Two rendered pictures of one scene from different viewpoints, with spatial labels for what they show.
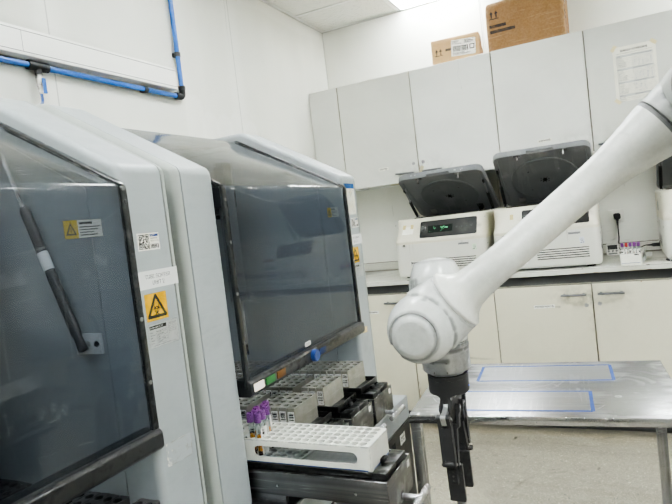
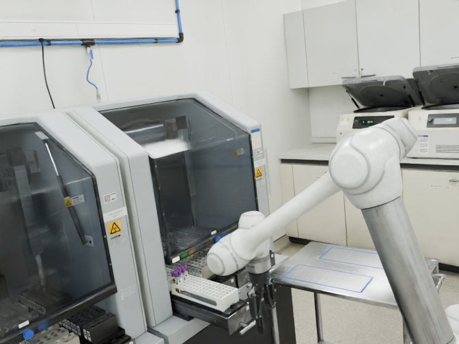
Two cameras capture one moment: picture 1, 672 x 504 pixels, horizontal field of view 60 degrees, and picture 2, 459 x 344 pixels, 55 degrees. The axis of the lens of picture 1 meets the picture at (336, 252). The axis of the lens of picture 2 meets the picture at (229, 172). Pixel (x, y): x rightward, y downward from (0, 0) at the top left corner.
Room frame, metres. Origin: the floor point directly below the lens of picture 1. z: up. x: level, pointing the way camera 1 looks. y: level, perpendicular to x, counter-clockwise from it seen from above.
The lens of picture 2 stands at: (-0.37, -0.54, 1.67)
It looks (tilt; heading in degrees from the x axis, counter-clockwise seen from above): 12 degrees down; 16
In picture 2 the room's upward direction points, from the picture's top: 7 degrees counter-clockwise
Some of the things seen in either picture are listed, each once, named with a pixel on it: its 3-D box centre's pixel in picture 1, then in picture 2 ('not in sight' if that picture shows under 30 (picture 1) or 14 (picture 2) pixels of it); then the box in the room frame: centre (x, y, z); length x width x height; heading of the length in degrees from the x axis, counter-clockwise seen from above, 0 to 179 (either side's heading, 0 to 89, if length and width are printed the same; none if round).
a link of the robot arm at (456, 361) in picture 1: (445, 356); (257, 262); (1.06, -0.18, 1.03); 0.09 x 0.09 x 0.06
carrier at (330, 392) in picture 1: (330, 392); not in sight; (1.52, 0.06, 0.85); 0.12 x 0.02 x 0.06; 153
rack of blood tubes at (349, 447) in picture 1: (315, 447); (203, 293); (1.20, 0.09, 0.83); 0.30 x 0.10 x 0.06; 64
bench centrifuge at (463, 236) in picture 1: (450, 220); (380, 114); (3.68, -0.75, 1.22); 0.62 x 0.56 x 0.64; 152
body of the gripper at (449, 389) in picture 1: (450, 395); (259, 281); (1.06, -0.18, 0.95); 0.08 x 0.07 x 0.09; 154
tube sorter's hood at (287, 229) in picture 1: (220, 243); (173, 169); (1.56, 0.30, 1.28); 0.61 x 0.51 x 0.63; 154
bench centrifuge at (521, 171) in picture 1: (547, 205); (453, 108); (3.43, -1.27, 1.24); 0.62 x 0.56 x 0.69; 154
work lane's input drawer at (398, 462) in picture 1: (264, 467); (183, 297); (1.26, 0.21, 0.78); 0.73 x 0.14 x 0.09; 64
